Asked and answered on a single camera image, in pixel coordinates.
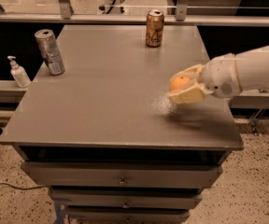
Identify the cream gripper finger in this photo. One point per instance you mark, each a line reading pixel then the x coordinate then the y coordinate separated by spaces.
pixel 193 72
pixel 188 94

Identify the middle grey drawer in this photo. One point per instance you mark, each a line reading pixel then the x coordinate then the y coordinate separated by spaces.
pixel 125 198

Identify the bottom grey drawer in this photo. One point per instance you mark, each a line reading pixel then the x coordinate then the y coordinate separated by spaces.
pixel 128 215

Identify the white pump dispenser bottle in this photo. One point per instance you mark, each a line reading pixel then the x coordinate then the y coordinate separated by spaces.
pixel 18 73

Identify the orange fruit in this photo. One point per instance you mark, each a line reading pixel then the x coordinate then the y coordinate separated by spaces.
pixel 178 82

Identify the top grey drawer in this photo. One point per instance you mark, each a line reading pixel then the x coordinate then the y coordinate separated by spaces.
pixel 122 175

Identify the silver blue energy drink can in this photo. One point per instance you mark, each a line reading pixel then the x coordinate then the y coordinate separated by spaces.
pixel 50 52

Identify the grey drawer cabinet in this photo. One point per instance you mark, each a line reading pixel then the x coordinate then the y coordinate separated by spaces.
pixel 110 105

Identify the orange soda can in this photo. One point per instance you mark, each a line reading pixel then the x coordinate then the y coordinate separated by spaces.
pixel 154 32

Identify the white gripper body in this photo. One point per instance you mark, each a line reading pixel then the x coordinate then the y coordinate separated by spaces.
pixel 219 76

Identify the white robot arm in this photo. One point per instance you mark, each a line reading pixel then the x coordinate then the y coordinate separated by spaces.
pixel 252 68

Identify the metal railing frame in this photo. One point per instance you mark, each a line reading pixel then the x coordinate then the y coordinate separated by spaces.
pixel 185 12

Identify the grey drawer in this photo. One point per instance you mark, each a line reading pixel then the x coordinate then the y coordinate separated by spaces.
pixel 125 198
pixel 128 215
pixel 122 175

